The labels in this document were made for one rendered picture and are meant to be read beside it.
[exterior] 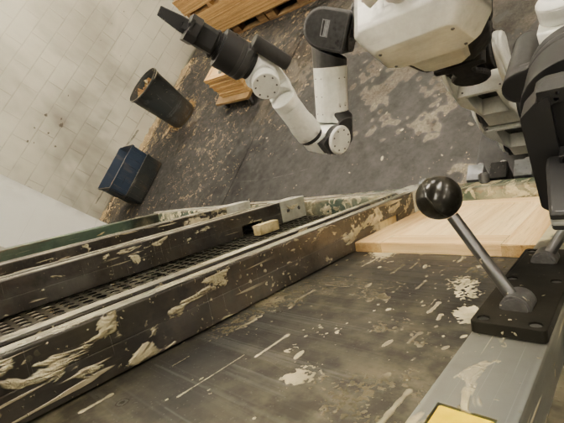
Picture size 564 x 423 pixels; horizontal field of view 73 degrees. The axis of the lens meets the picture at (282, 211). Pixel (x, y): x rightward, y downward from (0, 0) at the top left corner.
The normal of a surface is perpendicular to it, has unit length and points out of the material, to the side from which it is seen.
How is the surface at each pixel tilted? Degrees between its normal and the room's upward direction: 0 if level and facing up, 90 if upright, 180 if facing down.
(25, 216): 90
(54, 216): 90
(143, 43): 90
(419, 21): 68
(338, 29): 54
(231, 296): 90
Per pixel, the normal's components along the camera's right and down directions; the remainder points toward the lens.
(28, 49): 0.67, 0.08
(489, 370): -0.18, -0.98
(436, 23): -0.51, 0.66
